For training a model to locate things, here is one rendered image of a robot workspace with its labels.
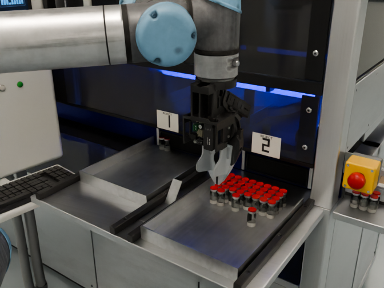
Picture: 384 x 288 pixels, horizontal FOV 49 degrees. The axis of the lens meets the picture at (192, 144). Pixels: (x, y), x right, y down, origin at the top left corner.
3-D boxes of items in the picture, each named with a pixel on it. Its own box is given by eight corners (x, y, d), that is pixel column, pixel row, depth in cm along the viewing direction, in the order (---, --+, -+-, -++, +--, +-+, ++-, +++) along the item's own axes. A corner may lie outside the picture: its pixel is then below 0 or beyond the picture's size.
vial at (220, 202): (219, 202, 115) (219, 186, 113) (226, 204, 114) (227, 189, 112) (215, 205, 113) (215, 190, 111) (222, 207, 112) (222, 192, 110)
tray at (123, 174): (154, 144, 152) (153, 135, 151) (215, 162, 138) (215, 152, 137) (80, 181, 126) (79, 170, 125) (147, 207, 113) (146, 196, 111)
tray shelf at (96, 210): (143, 146, 155) (143, 141, 155) (334, 202, 118) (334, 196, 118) (30, 202, 119) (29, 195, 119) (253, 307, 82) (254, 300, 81)
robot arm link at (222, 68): (209, 46, 76) (250, 51, 72) (209, 71, 78) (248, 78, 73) (184, 52, 70) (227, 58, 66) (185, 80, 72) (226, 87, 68)
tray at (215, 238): (218, 182, 125) (218, 172, 124) (302, 210, 111) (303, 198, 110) (140, 238, 100) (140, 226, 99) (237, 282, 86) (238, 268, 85)
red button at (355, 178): (349, 182, 105) (351, 167, 104) (366, 186, 103) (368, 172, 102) (344, 188, 102) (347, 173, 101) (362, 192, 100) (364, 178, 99)
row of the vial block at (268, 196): (221, 192, 119) (221, 178, 118) (280, 212, 110) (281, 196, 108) (216, 195, 118) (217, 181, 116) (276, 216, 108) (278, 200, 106)
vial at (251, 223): (249, 221, 106) (250, 206, 104) (257, 224, 105) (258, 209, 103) (245, 226, 104) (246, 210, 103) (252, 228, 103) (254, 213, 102)
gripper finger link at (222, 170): (204, 194, 79) (204, 148, 75) (220, 181, 83) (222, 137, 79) (218, 198, 77) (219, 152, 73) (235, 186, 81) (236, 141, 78)
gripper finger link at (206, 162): (190, 188, 80) (190, 144, 77) (207, 177, 85) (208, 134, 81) (204, 194, 79) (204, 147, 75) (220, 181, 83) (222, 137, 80)
